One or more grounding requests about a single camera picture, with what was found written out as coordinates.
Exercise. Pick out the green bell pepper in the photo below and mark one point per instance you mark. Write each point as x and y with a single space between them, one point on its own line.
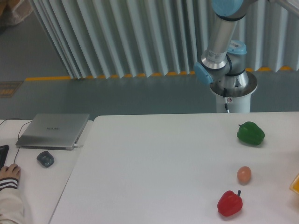
250 133

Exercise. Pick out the red bell pepper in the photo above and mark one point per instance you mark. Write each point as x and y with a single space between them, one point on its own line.
230 203

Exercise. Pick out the white folding screen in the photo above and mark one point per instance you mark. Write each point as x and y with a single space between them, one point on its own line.
120 38

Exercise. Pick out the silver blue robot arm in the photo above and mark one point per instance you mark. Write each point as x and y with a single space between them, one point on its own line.
222 46

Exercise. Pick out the person's hand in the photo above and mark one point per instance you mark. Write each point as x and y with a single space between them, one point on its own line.
10 172

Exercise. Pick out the black keyboard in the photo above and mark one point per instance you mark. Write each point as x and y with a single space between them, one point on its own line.
3 154

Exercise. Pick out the yellow container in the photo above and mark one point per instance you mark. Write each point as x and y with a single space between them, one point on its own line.
294 186

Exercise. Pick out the white striped sleeve forearm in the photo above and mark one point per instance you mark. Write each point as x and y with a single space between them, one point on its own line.
11 203

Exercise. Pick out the brown egg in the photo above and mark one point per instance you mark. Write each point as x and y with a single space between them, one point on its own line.
244 174

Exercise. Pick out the silver closed laptop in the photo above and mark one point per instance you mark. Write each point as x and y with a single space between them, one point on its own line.
53 131

